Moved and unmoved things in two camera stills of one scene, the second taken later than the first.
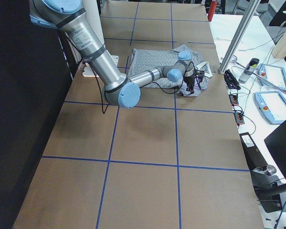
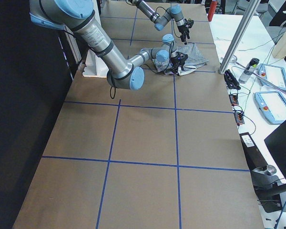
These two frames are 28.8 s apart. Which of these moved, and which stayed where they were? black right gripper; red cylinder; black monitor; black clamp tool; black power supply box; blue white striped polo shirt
Moved: blue white striped polo shirt; black right gripper
Stayed: red cylinder; black monitor; black clamp tool; black power supply box
